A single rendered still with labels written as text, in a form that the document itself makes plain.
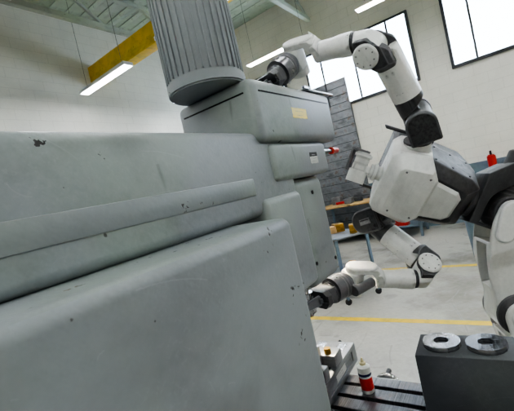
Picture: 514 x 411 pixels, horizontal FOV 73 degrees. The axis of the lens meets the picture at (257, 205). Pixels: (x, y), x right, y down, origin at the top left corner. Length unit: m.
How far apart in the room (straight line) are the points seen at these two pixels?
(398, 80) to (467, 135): 7.30
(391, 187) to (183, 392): 1.00
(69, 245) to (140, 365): 0.19
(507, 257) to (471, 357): 0.50
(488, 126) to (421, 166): 7.22
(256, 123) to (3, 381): 0.68
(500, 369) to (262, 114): 0.81
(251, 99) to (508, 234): 0.95
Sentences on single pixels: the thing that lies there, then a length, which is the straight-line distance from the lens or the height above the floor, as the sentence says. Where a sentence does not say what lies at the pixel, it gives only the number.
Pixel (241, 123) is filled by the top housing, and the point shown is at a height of 1.79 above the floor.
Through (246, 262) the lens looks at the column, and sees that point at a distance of 0.55.
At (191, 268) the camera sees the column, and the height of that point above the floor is 1.54.
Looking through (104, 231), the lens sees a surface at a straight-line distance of 0.54.
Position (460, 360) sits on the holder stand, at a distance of 1.05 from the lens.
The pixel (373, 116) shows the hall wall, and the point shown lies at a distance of 8.82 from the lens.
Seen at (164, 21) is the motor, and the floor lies 2.05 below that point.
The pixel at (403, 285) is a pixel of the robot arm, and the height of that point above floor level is 1.19.
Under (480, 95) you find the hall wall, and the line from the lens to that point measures 8.50.
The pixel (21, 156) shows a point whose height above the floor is 1.72.
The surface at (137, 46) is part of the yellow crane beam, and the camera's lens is 7.83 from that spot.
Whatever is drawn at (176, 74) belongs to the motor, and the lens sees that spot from 0.89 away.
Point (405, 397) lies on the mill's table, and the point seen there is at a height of 0.93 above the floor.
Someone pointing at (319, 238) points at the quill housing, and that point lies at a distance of 1.06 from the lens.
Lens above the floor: 1.62
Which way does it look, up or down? 2 degrees down
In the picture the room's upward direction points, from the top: 13 degrees counter-clockwise
